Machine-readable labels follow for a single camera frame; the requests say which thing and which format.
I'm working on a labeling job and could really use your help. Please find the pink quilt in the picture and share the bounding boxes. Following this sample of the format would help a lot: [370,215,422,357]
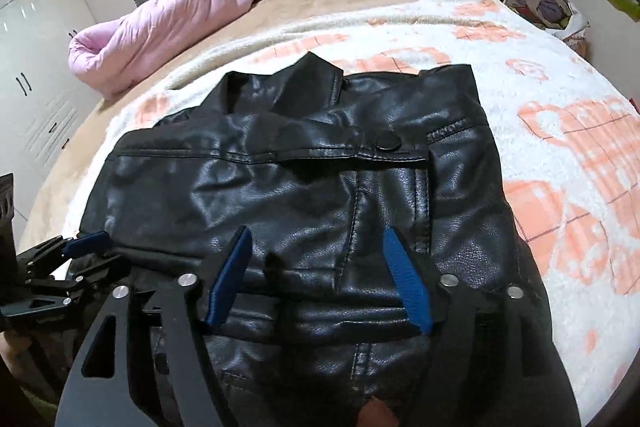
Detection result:
[67,0,258,100]

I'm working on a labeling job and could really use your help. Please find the purple patterned cloth bundle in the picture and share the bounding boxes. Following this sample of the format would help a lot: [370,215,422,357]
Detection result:
[505,0,591,40]

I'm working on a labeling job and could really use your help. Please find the white wardrobe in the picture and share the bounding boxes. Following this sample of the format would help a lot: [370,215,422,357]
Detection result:
[0,0,98,228]

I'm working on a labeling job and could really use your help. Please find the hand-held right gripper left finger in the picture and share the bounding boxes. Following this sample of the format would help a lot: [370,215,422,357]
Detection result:
[55,226,254,427]

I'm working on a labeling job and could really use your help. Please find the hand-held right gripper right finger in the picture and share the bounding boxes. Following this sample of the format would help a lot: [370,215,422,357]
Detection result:
[381,228,582,427]

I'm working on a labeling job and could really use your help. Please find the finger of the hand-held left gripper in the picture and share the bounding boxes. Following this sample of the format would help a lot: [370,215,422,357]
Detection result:
[16,230,113,276]
[25,254,127,295]

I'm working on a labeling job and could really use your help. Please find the black leather jacket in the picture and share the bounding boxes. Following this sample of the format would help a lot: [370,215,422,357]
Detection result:
[77,52,583,427]

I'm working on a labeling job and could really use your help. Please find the white orange printed blanket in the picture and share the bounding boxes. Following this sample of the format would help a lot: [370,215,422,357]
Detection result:
[82,0,640,418]

